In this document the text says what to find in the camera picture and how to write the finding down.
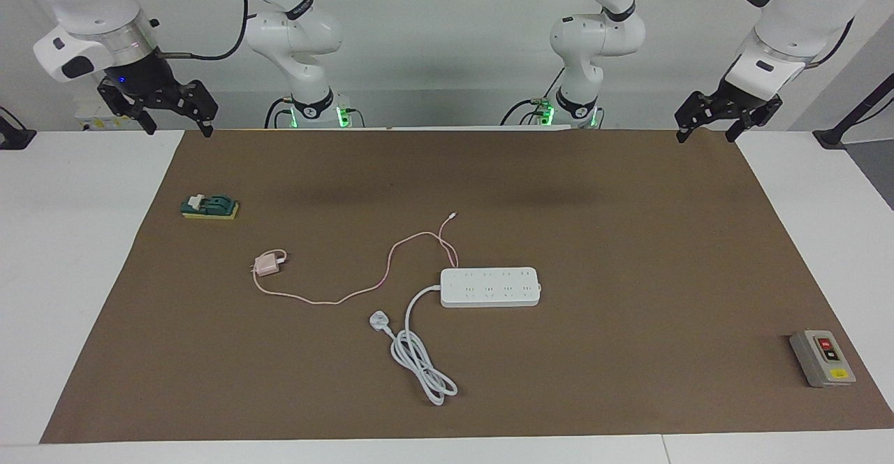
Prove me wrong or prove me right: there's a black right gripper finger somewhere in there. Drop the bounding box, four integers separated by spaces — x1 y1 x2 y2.
179 80 219 138
97 77 157 136

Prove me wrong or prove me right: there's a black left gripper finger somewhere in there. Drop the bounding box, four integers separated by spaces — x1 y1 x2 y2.
674 90 724 145
725 95 783 143

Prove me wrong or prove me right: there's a pink charger adapter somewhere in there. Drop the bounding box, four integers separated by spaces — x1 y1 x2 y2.
253 250 289 278

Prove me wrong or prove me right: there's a pink charging cable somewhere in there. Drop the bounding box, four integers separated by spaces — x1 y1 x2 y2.
253 212 461 305

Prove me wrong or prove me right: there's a white power strip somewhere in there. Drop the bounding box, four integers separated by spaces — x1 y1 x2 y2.
439 266 543 308

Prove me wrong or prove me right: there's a brown table mat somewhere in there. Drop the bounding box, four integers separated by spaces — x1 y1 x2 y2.
40 127 894 444

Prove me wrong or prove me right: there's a white wall socket box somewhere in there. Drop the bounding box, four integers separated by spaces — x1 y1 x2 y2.
75 97 144 131

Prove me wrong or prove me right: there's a black base cable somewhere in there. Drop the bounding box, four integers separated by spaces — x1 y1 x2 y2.
264 97 298 129
499 66 566 126

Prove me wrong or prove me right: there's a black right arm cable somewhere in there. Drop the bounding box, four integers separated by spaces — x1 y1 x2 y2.
155 0 252 61

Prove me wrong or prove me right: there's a green knife switch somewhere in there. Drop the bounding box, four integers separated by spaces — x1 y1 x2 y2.
180 194 240 221

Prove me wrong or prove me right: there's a black clamp mount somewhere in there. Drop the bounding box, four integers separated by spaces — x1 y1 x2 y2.
0 106 37 150

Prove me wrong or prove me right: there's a grey on-off switch box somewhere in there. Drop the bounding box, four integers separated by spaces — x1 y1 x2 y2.
789 329 857 389

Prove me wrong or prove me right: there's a white power cord with plug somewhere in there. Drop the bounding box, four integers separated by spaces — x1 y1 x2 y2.
369 284 459 407

